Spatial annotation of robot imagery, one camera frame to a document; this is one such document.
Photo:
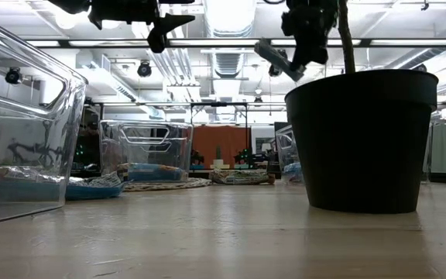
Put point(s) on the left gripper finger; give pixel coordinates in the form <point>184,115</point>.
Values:
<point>170,22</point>
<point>157,42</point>

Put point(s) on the silver blue granola bar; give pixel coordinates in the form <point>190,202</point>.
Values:
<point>91,190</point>
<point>153,173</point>

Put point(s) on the yellow green granola bar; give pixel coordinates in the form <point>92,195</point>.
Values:
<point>242,177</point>

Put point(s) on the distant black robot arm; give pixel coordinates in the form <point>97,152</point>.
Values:
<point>196,158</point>
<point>248,158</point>

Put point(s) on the black ceiling spotlight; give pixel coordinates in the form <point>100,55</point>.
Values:
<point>274,71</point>

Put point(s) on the clear plastic bin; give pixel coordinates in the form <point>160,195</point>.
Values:
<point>149,147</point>
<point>74,116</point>
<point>285,147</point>

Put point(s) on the orange room partition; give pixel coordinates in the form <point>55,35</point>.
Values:
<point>223,143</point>

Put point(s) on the small potted cactus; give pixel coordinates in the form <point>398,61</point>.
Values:
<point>218,155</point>

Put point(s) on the black plastic plant pot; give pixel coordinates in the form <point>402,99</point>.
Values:
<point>362,147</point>

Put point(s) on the round woven placemat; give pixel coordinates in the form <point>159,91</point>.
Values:
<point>192,183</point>

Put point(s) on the black ceiling camera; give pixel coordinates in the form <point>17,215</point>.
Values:
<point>145,69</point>
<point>13,76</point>

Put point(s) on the black ceiling light rail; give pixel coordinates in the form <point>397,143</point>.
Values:
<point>207,43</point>

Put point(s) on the distant black frame rig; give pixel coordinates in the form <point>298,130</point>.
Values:
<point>219,104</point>

